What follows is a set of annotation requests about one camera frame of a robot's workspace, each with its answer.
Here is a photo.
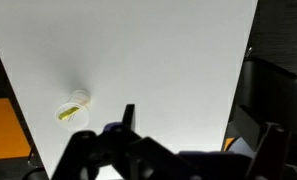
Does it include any orange floor mat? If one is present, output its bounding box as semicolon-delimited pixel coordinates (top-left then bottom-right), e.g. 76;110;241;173
0;98;32;161

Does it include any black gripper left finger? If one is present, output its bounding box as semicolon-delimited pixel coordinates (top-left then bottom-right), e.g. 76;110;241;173
51;103;196;180

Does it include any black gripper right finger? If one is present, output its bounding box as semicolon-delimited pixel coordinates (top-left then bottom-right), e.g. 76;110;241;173
234;104;297;180

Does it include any clear plastic measuring cup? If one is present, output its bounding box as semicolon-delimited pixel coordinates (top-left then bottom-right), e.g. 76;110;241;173
54;89;92;129

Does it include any yellow highlighter marker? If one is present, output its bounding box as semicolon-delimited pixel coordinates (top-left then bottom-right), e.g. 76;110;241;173
58;105;82;121

